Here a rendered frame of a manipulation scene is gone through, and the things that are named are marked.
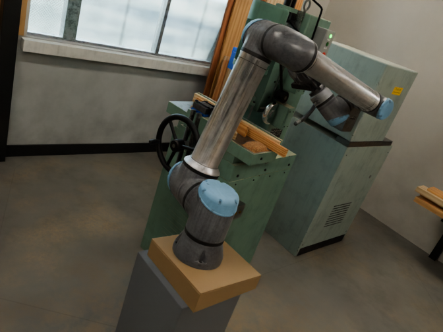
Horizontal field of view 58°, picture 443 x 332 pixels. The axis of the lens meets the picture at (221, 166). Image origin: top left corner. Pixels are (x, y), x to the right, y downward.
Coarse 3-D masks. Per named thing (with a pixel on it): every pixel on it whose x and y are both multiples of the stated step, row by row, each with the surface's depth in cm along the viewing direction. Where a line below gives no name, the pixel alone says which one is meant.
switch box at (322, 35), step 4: (316, 28) 198; (320, 28) 197; (324, 28) 196; (316, 32) 198; (320, 32) 197; (324, 32) 196; (328, 32) 196; (332, 32) 199; (316, 36) 198; (320, 36) 197; (324, 36) 196; (328, 36) 198; (332, 36) 201; (312, 40) 200; (316, 40) 199; (320, 40) 197; (324, 40) 197; (332, 40) 203; (316, 44) 199; (320, 44) 198; (324, 44) 199; (320, 48) 198; (328, 48) 204; (320, 52) 200
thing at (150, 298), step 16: (144, 256) 148; (144, 272) 147; (160, 272) 143; (128, 288) 156; (144, 288) 147; (160, 288) 140; (128, 304) 157; (144, 304) 148; (160, 304) 140; (176, 304) 133; (224, 304) 149; (128, 320) 157; (144, 320) 148; (160, 320) 141; (176, 320) 134; (192, 320) 140; (208, 320) 147; (224, 320) 156
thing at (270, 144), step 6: (252, 132) 196; (258, 132) 195; (252, 138) 196; (258, 138) 194; (264, 138) 192; (264, 144) 192; (270, 144) 190; (276, 144) 188; (276, 150) 188; (282, 150) 186; (282, 156) 186
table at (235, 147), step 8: (168, 104) 210; (176, 104) 208; (184, 104) 212; (192, 104) 217; (168, 112) 210; (176, 112) 207; (184, 112) 203; (184, 128) 191; (240, 136) 194; (248, 136) 198; (232, 144) 185; (240, 144) 184; (232, 152) 186; (240, 152) 183; (248, 152) 180; (264, 152) 185; (272, 152) 190; (248, 160) 180; (256, 160) 182; (264, 160) 188; (272, 160) 194
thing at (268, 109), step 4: (268, 104) 200; (272, 104) 200; (276, 104) 201; (268, 108) 199; (272, 108) 201; (276, 108) 204; (264, 112) 199; (268, 112) 199; (272, 112) 202; (264, 116) 200; (268, 116) 202; (272, 116) 204; (264, 120) 202; (268, 120) 204
